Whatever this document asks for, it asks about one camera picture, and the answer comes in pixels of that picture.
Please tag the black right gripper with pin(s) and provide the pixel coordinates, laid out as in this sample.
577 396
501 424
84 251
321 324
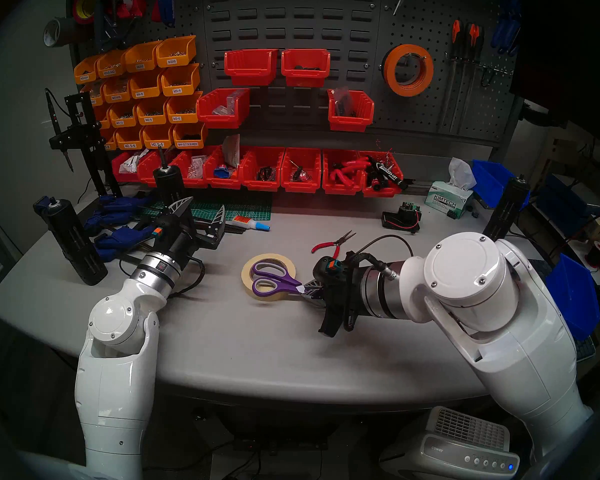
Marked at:
342 299

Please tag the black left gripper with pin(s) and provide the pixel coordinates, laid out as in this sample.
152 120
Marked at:
186 241

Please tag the black tape roll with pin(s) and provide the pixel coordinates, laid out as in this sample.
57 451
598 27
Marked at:
382 69

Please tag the orange tape roll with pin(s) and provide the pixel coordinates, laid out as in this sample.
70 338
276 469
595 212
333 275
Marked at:
425 81

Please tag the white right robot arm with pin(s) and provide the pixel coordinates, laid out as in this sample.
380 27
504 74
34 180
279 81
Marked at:
520 334

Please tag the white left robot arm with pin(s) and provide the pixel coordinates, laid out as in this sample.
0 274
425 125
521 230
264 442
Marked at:
115 399

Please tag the beige masking tape roll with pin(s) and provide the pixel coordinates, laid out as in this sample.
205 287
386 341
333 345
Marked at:
246 279

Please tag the grey perforated pegboard panel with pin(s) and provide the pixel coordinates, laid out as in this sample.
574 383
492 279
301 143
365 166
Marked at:
390 109
192 14

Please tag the red tape roll yellow core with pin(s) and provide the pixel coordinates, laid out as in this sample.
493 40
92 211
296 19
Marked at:
77 6

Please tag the red plastic storage bin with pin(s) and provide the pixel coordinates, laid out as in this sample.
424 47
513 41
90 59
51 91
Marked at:
195 181
220 116
152 176
250 69
301 186
341 189
122 174
381 193
352 120
305 76
222 183
261 185

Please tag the black cylinder with long bit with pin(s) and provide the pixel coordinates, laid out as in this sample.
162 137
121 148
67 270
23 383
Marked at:
169 184

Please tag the white glue bottle blue cap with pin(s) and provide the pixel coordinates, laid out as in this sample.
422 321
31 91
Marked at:
245 222

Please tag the small clear parts bag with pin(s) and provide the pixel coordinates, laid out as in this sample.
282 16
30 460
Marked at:
197 166

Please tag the green cutting mat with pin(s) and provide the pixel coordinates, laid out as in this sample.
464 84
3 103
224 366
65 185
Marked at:
250 206

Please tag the user manual in bag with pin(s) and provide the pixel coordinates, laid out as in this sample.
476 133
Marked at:
231 151

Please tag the yellow bin labelled HEX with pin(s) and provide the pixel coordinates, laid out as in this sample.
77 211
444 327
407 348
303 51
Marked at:
190 140

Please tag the black small hardware pile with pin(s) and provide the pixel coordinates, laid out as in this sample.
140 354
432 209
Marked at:
298 174
265 174

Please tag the white crumpled plastic bag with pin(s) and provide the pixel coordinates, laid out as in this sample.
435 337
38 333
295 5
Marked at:
135 161

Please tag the yellow bin labelled M2.5-5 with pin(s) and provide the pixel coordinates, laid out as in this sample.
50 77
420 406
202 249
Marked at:
156 141

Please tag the yellow bin labelled M3-6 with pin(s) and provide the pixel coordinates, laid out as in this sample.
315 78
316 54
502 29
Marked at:
184 115

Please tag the yellow bin labelled M2.5-6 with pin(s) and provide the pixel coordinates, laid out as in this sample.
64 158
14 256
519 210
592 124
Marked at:
129 141

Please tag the yellow bin labelled M3-8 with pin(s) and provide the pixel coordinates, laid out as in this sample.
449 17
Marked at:
151 116

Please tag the clear plastic parts bag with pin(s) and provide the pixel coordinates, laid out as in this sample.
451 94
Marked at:
227 106

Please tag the yellow bin labelled M2.5-8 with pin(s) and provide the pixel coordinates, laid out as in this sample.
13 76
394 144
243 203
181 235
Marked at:
110 143

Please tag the yellow bin labelled M3-12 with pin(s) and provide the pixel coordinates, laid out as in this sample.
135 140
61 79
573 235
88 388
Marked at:
122 118

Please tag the yellow bin labelled M3-4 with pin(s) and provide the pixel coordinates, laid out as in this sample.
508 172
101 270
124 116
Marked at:
180 86

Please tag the black ribbed cylinder tool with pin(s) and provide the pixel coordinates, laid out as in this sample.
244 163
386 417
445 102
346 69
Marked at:
507 209
75 244

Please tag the yellow bin labelled M4-6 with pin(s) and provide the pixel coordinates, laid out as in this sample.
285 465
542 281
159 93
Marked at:
145 90

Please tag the yellow bin labelled M3-16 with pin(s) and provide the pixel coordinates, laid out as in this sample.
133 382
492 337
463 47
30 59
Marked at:
104 118

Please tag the black labelled tube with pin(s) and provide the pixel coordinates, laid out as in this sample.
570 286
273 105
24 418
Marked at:
390 173

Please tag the yellow bin labelled M4X4X6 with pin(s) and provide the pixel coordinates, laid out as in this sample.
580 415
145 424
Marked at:
116 93

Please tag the yellow bin labelled M3X6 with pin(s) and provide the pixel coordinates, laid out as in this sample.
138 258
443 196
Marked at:
176 58

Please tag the Kimtech tissue box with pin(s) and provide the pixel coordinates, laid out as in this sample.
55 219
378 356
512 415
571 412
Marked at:
442 200

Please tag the yellow bin labelled M4X6X5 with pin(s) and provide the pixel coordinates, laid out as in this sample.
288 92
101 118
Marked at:
96 91

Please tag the yellow bin labelled M3X8 BAD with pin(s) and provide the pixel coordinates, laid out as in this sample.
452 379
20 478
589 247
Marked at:
110 66

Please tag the clear bag with black parts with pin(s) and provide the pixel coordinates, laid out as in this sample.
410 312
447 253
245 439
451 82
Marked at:
344 103

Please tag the red utility knife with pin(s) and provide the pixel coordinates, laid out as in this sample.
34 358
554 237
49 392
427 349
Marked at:
155 11

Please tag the small blue storage bin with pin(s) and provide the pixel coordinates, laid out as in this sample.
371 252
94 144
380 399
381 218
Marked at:
490 181

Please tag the grey Coway air purifier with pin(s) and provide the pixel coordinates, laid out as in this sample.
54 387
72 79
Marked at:
450 449

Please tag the blue utility knife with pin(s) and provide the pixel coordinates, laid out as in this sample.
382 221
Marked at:
167 4

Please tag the red plastic tool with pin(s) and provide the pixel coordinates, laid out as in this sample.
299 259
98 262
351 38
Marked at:
135 6

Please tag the large blue storage bin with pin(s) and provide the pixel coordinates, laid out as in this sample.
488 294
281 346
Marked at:
572 299

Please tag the black keyboard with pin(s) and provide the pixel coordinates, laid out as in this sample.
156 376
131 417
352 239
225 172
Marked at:
585 349

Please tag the black monitor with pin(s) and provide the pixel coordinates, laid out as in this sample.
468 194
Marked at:
570 44

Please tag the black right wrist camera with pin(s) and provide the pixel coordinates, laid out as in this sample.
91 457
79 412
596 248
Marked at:
330 266

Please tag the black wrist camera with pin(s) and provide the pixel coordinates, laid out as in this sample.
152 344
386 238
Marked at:
157 231
330 266

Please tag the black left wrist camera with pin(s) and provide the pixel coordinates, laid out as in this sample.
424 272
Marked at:
157 231

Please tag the black metal stand frame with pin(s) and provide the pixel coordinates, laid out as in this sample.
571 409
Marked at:
82 134

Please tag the grey louvred wall panel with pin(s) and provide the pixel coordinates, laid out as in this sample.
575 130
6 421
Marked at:
305 24

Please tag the grey duct tape roll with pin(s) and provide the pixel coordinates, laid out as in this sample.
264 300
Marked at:
67 33

